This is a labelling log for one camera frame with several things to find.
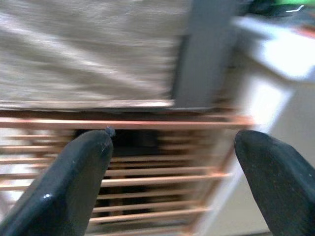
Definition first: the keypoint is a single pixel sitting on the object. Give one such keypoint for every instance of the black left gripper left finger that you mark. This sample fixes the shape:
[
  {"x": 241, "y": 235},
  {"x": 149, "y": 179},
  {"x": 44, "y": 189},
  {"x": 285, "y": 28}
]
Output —
[{"x": 56, "y": 191}]

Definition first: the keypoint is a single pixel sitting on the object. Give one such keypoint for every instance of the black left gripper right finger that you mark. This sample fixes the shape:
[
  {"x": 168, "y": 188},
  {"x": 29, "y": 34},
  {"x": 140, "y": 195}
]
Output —
[{"x": 278, "y": 184}]

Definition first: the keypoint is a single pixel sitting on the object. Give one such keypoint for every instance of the silver steel fridge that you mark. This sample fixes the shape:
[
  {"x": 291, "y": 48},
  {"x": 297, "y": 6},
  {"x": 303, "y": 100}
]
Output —
[{"x": 86, "y": 49}]

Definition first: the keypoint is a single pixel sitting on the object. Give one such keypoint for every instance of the wooden slatted bottle rack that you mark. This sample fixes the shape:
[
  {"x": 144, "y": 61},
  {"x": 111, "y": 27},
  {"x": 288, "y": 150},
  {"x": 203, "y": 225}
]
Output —
[{"x": 160, "y": 181}]

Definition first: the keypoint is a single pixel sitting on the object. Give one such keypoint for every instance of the white ledge counter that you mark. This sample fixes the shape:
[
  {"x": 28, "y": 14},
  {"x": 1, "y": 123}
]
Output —
[{"x": 283, "y": 49}]

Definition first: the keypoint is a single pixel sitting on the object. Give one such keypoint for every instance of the dark glass window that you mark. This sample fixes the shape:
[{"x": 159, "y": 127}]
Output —
[{"x": 268, "y": 8}]

